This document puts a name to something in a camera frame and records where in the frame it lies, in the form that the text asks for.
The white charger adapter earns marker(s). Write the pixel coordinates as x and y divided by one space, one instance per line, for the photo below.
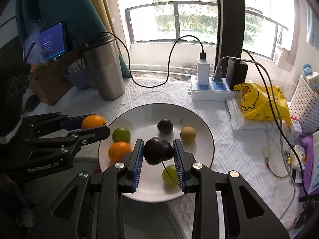
203 72

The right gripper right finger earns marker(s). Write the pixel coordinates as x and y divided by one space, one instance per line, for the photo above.
185 166

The brown kiwi fruit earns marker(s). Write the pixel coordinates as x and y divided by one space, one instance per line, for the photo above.
188 134

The orange in plate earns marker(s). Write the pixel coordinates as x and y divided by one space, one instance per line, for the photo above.
118 150

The grey round placemat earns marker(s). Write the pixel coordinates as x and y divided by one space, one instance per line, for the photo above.
148 220

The large green fruit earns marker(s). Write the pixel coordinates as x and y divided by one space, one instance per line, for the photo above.
121 135

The hanging light blue towel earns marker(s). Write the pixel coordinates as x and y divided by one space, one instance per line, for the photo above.
312 28

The yellow duck plastic bag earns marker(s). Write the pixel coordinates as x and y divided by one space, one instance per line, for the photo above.
255 103

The brown cardboard box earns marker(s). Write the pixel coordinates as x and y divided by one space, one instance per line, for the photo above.
48 82

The stainless steel tumbler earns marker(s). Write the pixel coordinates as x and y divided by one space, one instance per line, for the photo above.
101 59

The yellow curtain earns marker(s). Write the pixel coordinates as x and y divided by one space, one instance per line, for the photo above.
109 12

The blue bowl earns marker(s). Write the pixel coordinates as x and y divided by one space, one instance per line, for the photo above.
79 79

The teal curtain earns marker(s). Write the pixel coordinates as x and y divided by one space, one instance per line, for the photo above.
81 19

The white power strip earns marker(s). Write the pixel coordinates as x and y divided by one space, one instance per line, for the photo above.
210 93

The dark plum in plate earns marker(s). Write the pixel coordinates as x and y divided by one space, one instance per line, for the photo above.
165 126

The small green grape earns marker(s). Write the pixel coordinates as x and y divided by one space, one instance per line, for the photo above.
169 175

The tablet with blue screen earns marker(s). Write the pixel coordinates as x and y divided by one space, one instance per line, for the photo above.
43 45

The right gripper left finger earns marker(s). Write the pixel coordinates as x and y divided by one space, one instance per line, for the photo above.
130 169

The white lattice basket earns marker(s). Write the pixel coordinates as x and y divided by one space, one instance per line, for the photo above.
304 106

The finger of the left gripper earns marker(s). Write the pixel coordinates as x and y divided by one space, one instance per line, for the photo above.
51 122
83 137

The pink white inner bowl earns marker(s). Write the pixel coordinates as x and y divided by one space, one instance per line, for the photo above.
76 67

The purple cloth pouch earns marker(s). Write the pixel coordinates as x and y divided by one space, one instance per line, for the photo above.
310 179

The red tomato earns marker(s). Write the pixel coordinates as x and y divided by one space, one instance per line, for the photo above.
98 170

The black charger adapter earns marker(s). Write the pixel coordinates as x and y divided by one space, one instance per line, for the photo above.
236 73

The dark plum with stem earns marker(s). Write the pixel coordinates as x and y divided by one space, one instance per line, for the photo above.
157 150

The black balcony railing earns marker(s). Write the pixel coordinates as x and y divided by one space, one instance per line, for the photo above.
168 21

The orange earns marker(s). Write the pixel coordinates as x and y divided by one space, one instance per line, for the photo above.
118 150
93 121

